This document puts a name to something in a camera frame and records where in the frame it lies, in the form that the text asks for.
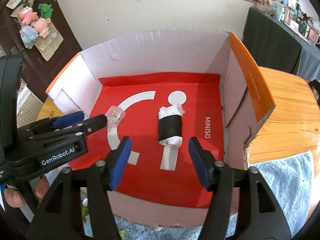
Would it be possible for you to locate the orange cardboard box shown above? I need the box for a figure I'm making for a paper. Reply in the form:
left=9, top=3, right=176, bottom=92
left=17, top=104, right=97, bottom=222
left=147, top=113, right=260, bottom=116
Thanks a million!
left=46, top=29, right=276, bottom=228

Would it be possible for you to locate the light blue plush toy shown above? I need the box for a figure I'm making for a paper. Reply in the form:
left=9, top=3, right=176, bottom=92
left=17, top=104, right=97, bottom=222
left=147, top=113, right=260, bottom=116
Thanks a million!
left=20, top=24, right=39, bottom=49

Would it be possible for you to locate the person's left hand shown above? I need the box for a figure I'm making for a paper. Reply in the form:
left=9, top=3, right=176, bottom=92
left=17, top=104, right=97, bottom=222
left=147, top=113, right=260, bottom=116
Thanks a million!
left=3, top=175, right=50, bottom=208

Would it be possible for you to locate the light blue towel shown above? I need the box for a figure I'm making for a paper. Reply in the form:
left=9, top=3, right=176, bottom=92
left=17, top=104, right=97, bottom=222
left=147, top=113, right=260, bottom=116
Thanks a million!
left=82, top=150, right=318, bottom=240

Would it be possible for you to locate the grey cloth side table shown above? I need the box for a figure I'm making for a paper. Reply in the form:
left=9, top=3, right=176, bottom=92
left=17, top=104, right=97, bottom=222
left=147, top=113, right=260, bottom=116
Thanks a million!
left=242, top=8, right=319, bottom=81

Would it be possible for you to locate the pink plush toy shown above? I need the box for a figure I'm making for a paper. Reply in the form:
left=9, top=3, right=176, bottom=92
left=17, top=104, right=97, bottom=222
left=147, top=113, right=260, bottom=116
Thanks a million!
left=18, top=7, right=39, bottom=25
left=30, top=18, right=51, bottom=38

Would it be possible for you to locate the small clear plastic box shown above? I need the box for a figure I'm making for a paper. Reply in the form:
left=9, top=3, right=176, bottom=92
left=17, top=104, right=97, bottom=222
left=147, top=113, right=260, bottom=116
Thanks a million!
left=105, top=106, right=125, bottom=127

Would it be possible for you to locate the black haired boy figurine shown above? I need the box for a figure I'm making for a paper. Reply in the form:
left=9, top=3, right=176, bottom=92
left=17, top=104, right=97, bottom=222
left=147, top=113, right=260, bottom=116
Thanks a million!
left=80, top=191, right=88, bottom=207

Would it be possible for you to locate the dark brown door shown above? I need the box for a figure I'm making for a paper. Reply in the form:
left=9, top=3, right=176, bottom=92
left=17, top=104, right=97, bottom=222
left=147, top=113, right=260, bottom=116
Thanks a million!
left=1, top=0, right=81, bottom=102

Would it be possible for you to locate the green plush toy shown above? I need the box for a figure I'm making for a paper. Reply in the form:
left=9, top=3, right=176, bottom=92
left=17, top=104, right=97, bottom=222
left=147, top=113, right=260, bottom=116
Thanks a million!
left=39, top=3, right=54, bottom=19

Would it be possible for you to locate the red paper box liner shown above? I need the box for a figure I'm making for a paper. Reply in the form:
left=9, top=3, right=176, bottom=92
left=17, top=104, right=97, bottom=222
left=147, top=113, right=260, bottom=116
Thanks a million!
left=71, top=73, right=225, bottom=208

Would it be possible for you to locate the white black sock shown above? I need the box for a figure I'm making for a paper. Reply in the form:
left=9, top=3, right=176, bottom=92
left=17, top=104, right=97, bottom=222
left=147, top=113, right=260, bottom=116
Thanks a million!
left=158, top=104, right=184, bottom=148

